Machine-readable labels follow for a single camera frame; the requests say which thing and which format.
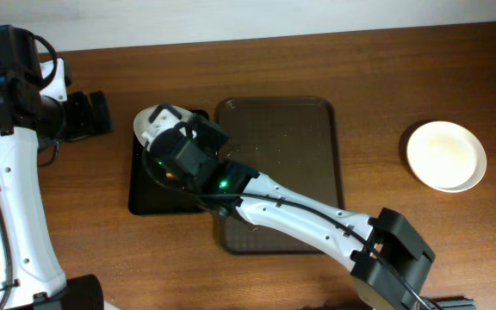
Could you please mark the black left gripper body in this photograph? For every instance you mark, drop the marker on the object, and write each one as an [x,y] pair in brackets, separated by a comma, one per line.
[78,115]

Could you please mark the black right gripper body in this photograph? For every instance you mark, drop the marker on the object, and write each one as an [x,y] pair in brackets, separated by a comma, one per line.
[207,133]

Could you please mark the pale green plate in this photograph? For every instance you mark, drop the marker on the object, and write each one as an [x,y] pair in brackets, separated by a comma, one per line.
[144,120]

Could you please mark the cream plate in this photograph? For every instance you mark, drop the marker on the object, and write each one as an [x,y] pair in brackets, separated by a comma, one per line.
[446,156]

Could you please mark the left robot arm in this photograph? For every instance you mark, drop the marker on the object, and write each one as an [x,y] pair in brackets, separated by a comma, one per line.
[33,118]

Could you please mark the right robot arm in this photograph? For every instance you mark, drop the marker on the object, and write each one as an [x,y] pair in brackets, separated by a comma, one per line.
[387,258]

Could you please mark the large brown tray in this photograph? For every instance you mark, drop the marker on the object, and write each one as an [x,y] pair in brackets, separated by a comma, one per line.
[292,139]

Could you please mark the small black tray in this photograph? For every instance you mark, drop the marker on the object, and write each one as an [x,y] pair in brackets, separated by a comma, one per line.
[146,198]

